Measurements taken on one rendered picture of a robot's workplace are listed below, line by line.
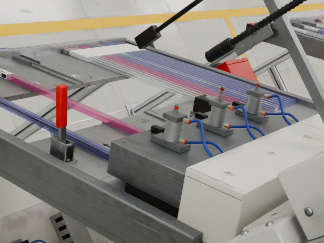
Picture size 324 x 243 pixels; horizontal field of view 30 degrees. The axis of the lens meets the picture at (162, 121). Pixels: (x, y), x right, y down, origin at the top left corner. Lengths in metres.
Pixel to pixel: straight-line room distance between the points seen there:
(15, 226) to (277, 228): 0.81
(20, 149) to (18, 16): 1.63
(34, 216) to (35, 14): 1.32
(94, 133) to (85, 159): 0.11
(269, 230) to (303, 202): 0.04
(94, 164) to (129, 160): 0.10
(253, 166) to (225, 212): 0.08
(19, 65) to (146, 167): 0.60
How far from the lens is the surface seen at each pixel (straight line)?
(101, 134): 0.98
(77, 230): 1.35
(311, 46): 2.17
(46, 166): 0.84
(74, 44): 1.47
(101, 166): 0.87
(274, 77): 3.05
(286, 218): 0.61
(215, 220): 0.70
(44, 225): 1.36
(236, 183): 0.69
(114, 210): 0.77
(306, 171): 0.59
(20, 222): 1.33
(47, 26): 2.53
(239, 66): 1.86
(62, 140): 0.86
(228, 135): 0.89
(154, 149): 0.79
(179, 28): 3.16
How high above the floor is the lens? 1.70
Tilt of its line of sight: 39 degrees down
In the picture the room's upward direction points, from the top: 60 degrees clockwise
